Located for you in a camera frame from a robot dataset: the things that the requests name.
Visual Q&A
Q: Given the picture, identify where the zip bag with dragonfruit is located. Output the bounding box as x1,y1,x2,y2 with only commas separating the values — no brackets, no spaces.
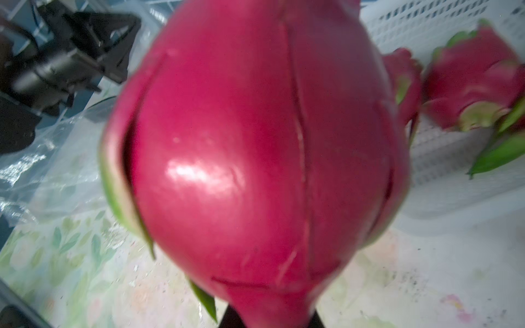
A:
1,1,179,226

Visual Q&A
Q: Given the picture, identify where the white plastic basket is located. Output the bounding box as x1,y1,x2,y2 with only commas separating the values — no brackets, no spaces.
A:
358,0,525,236

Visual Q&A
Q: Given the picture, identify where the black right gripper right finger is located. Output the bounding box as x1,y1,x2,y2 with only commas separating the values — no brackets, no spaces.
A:
308,312,325,328

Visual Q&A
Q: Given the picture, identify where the pink dragon fruit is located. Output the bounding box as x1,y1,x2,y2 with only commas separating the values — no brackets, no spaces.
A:
99,1,410,327
422,19,524,177
382,47,424,146

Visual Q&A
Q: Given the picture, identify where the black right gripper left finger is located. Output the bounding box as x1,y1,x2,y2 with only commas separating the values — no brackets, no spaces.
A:
218,306,246,328

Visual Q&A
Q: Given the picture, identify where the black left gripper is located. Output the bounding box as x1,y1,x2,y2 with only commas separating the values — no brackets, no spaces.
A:
1,1,142,154

